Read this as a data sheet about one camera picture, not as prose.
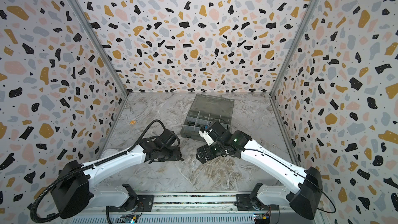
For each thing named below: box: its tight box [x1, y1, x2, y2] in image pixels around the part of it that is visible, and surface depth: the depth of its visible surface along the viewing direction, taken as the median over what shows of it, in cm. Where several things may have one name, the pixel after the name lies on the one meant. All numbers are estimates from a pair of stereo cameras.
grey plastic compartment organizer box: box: [180, 93, 235, 143], surface depth 108 cm
